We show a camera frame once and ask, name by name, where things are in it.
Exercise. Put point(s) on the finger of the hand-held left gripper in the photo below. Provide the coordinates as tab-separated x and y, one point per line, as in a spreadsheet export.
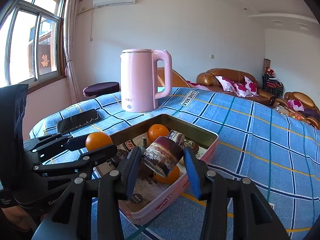
100	153
75	142

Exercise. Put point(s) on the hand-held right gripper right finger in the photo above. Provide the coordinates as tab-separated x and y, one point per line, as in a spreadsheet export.
193	172

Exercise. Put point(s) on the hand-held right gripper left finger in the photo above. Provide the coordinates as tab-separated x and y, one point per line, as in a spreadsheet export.
131	172

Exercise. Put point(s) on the orange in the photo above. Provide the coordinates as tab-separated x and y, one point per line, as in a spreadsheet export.
157	132
170	176
98	140

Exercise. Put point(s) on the pink tin box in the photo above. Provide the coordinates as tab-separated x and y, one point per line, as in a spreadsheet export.
160	208

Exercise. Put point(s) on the black smartphone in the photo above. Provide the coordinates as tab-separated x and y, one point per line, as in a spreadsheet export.
77	120

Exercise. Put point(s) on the purple cushioned stool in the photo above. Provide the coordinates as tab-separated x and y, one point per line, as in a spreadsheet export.
100	88

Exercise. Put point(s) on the blue plaid tablecloth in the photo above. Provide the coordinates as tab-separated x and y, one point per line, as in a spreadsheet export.
250	135

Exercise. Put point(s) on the window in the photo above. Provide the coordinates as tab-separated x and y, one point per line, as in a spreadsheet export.
25	42

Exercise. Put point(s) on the pink electric kettle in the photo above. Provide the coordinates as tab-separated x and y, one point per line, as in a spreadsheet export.
138	80

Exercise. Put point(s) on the pink floral cloth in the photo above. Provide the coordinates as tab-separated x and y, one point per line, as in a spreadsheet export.
200	86

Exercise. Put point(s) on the brown leather sofa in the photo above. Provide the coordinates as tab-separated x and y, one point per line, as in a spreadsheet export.
207	78

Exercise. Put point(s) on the white pillow magenta flowers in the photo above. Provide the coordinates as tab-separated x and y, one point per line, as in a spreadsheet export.
241	88
296	104
250	85
227	83

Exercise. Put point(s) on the brown leather chaise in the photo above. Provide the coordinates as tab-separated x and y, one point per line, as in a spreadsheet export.
177	78

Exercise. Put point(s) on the pale pink curtain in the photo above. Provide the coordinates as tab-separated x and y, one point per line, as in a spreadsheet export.
72	42

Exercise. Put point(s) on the cluttered coffee table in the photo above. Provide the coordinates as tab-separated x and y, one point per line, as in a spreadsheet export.
292	115

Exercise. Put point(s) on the stacked black chairs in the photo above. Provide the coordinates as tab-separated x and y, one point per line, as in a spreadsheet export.
272	85

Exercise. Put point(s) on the tall brown vase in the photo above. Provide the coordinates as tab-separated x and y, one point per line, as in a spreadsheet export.
266	66

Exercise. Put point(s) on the brown leather armchair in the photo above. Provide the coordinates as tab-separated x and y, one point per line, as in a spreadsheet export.
300	95

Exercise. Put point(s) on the purple cloth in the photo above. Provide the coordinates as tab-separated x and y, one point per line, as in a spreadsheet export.
312	113

